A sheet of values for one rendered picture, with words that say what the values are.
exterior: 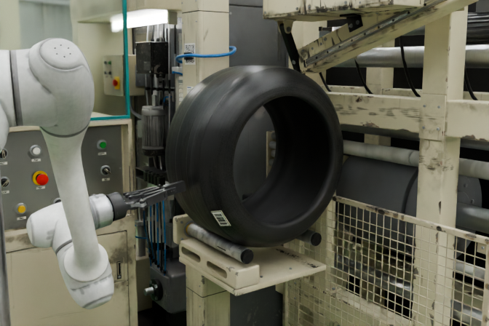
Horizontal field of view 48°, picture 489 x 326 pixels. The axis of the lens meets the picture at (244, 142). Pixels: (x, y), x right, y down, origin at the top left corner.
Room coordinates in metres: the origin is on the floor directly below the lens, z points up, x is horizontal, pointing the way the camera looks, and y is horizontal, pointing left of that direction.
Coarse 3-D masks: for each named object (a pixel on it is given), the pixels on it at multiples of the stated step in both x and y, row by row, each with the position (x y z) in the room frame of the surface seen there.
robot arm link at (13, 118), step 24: (0, 72) 0.88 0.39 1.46; (0, 96) 0.88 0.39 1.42; (0, 120) 0.87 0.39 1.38; (0, 144) 0.88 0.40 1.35; (0, 192) 0.84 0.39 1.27; (0, 216) 0.82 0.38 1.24; (0, 240) 0.80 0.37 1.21; (0, 264) 0.78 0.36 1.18; (0, 288) 0.76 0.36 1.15; (0, 312) 0.74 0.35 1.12
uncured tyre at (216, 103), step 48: (192, 96) 1.68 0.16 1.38; (240, 96) 1.56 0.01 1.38; (288, 96) 1.95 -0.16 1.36; (192, 144) 1.55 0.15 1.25; (288, 144) 2.00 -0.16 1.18; (336, 144) 1.76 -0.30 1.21; (192, 192) 1.56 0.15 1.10; (288, 192) 1.95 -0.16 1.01; (240, 240) 1.59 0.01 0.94; (288, 240) 1.68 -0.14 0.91
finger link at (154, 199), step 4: (160, 192) 1.49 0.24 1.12; (164, 192) 1.50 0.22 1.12; (148, 196) 1.46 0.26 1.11; (152, 196) 1.46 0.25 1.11; (156, 196) 1.47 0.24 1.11; (160, 196) 1.48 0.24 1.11; (140, 200) 1.43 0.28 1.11; (144, 200) 1.44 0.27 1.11; (148, 200) 1.45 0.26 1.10; (152, 200) 1.46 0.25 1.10; (156, 200) 1.47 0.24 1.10; (160, 200) 1.48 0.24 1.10; (148, 204) 1.45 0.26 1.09; (152, 204) 1.46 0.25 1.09; (140, 208) 1.43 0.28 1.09; (144, 208) 1.43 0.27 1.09
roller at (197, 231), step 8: (192, 224) 1.83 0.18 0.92; (192, 232) 1.80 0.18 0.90; (200, 232) 1.76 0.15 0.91; (208, 232) 1.74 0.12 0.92; (200, 240) 1.76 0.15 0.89; (208, 240) 1.71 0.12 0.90; (216, 240) 1.68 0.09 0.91; (224, 240) 1.66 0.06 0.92; (216, 248) 1.68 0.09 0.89; (224, 248) 1.63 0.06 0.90; (232, 248) 1.60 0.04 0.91; (240, 248) 1.58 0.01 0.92; (232, 256) 1.60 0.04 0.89; (240, 256) 1.56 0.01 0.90; (248, 256) 1.57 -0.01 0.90
